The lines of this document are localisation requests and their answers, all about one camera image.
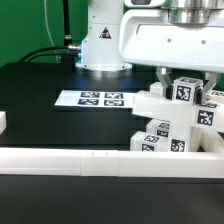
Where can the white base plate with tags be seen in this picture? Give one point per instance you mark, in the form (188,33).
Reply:
(95,99)

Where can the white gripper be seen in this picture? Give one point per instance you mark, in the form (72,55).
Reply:
(147,38)

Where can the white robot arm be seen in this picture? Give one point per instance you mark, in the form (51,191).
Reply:
(100,48)

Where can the white U-shaped fence frame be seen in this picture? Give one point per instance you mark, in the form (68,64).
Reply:
(36,161)

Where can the white chair back part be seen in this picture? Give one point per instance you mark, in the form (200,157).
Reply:
(152,105)

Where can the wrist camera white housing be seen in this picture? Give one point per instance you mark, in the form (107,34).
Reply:
(139,4)

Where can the white block at left edge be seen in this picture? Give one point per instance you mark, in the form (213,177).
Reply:
(3,124)

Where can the white chair seat part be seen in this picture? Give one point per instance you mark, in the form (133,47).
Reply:
(184,138)

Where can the white tagged cube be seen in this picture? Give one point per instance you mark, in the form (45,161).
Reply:
(185,90)

